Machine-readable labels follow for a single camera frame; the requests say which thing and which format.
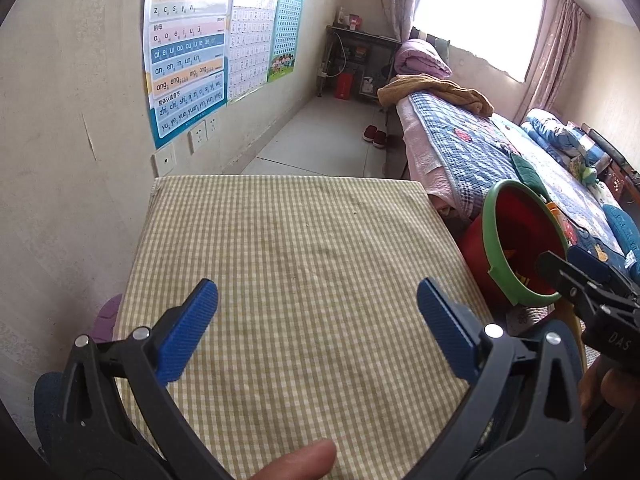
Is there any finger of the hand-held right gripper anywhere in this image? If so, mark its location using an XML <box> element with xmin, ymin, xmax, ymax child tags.
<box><xmin>537</xmin><ymin>251</ymin><xmax>636</xmax><ymax>311</ymax></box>
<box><xmin>567</xmin><ymin>245</ymin><xmax>640</xmax><ymax>301</ymax></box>

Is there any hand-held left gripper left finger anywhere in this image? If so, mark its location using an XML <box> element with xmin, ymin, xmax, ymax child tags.
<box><xmin>35</xmin><ymin>278</ymin><xmax>226</xmax><ymax>480</ymax></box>

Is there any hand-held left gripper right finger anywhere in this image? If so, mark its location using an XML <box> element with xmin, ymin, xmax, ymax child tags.
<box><xmin>417</xmin><ymin>278</ymin><xmax>588</xmax><ymax>480</ymax></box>

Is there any red bin with green rim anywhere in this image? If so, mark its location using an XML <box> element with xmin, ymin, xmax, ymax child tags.
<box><xmin>459</xmin><ymin>179</ymin><xmax>571</xmax><ymax>307</ymax></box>

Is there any person's right hand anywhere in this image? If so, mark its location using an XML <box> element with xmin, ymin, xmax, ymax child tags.
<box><xmin>580</xmin><ymin>359</ymin><xmax>640</xmax><ymax>412</ymax></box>

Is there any person's left hand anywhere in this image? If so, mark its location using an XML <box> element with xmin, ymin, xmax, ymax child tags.
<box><xmin>248</xmin><ymin>437</ymin><xmax>338</xmax><ymax>480</ymax></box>

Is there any blue cushion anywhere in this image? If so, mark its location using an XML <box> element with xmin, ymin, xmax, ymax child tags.
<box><xmin>602</xmin><ymin>204</ymin><xmax>640</xmax><ymax>281</ymax></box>

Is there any dark wooden nightstand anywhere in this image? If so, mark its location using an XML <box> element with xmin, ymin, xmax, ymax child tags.
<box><xmin>582</xmin><ymin>125</ymin><xmax>640</xmax><ymax>203</ymax></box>

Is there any green leaf cushion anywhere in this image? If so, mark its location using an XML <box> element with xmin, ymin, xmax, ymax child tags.
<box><xmin>510</xmin><ymin>152</ymin><xmax>551</xmax><ymax>186</ymax></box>

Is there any blue patterned pillow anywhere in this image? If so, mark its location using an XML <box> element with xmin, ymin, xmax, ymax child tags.
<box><xmin>520</xmin><ymin>107</ymin><xmax>601</xmax><ymax>166</ymax></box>

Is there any bed with quilt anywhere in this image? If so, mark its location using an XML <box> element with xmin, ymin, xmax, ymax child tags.
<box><xmin>407</xmin><ymin>92</ymin><xmax>640</xmax><ymax>271</ymax></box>

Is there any pink bed sheet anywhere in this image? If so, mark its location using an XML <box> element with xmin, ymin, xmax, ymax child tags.
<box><xmin>397</xmin><ymin>100</ymin><xmax>451</xmax><ymax>211</ymax></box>

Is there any yellow blanket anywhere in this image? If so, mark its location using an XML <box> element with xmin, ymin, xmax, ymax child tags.
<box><xmin>377</xmin><ymin>74</ymin><xmax>496</xmax><ymax>117</ymax></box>

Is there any folded pink duvet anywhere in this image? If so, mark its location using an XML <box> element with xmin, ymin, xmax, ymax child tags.
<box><xmin>394</xmin><ymin>39</ymin><xmax>453</xmax><ymax>80</ymax></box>

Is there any window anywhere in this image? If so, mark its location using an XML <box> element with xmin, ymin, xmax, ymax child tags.
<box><xmin>412</xmin><ymin>0</ymin><xmax>548</xmax><ymax>83</ymax></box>

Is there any dark metal shelf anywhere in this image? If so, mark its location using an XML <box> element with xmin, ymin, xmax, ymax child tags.
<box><xmin>317</xmin><ymin>25</ymin><xmax>403</xmax><ymax>106</ymax></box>

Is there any white round-hole wall socket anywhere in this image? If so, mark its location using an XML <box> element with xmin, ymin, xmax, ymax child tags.
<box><xmin>152</xmin><ymin>144</ymin><xmax>177</xmax><ymax>177</ymax></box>

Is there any blue letter wall poster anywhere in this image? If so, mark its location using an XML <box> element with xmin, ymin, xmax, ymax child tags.
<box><xmin>142</xmin><ymin>0</ymin><xmax>236</xmax><ymax>150</ymax></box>

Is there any white cable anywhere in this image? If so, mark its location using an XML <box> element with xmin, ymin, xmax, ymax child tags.
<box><xmin>324</xmin><ymin>30</ymin><xmax>347</xmax><ymax>78</ymax></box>

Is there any white chart wall poster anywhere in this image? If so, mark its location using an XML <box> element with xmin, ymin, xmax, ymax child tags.
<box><xmin>227</xmin><ymin>0</ymin><xmax>281</xmax><ymax>106</ymax></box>

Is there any green chart wall poster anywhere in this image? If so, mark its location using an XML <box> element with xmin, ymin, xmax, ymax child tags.
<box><xmin>266</xmin><ymin>0</ymin><xmax>306</xmax><ymax>83</ymax></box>

